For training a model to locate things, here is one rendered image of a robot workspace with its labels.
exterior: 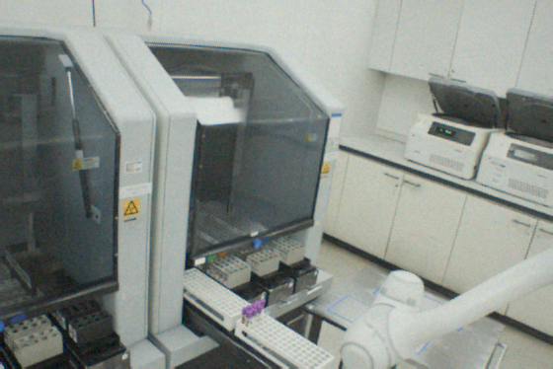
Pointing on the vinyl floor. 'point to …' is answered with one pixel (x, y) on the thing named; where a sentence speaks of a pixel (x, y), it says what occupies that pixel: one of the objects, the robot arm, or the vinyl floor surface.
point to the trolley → (476, 344)
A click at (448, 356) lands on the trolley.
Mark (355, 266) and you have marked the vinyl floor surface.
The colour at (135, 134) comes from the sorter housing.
